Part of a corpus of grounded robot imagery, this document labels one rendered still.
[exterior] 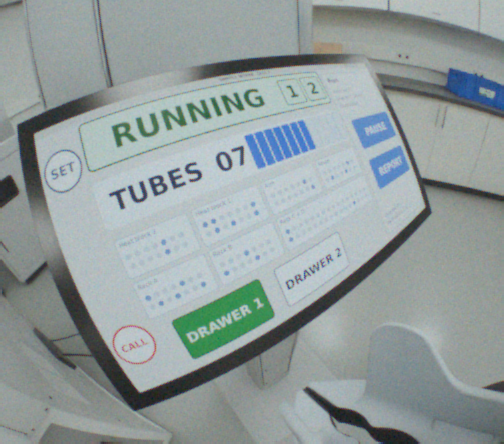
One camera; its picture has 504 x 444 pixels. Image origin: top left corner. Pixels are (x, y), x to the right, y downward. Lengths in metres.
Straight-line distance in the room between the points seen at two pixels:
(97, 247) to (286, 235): 0.18
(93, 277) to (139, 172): 0.10
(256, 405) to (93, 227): 1.07
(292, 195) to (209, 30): 0.80
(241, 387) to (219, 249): 1.02
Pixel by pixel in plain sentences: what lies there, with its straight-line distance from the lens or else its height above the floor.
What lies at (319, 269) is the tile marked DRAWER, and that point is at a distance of 0.28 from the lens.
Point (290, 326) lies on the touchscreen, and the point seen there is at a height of 0.97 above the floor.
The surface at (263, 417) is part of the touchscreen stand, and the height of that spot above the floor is 0.04.
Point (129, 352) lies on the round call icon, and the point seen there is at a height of 1.01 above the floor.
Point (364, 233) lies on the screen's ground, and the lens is 0.33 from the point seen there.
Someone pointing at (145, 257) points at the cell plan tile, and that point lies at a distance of 0.23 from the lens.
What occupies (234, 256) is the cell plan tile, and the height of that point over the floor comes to 1.04.
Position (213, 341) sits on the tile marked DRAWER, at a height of 0.99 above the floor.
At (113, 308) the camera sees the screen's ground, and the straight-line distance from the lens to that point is 0.24.
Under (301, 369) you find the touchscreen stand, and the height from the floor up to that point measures 0.04.
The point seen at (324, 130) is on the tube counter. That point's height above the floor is 1.11.
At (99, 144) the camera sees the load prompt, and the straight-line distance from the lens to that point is 0.25.
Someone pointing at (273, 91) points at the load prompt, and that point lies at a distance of 0.30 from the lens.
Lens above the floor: 1.22
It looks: 35 degrees down
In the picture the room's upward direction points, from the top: 4 degrees counter-clockwise
